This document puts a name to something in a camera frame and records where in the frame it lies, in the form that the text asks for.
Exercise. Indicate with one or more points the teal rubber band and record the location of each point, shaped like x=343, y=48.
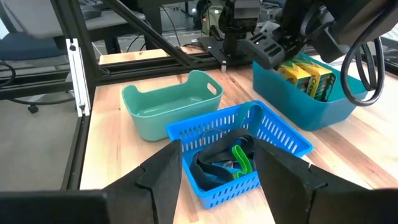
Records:
x=252, y=104

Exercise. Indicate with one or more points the olive green backpack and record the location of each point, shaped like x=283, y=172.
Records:
x=211, y=18

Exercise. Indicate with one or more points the green rubber band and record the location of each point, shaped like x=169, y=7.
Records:
x=241, y=158

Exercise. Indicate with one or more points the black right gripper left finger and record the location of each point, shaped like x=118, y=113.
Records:
x=77, y=208

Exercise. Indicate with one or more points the dark teal plastic bin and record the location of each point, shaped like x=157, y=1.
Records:
x=295, y=109

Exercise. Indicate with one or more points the mint green plastic bin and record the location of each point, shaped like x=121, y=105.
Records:
x=155, y=124

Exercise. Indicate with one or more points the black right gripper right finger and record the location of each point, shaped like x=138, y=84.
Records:
x=326, y=208

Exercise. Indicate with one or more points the thin brown rubber band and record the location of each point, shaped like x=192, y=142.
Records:
x=217, y=128

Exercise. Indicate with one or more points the grey office chair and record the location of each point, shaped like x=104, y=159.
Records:
x=28, y=43

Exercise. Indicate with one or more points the large black rubber band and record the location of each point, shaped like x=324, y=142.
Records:
x=217, y=146

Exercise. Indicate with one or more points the yellow green crayon box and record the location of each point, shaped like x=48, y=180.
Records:
x=320, y=81

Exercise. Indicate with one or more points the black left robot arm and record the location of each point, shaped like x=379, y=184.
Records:
x=342, y=18

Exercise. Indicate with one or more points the silver aluminium bracket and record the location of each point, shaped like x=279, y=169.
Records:
x=77, y=77

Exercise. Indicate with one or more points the yellow green snack packets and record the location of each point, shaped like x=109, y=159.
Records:
x=293, y=77

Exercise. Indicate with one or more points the blue slotted plastic basket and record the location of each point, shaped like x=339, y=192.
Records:
x=280, y=137

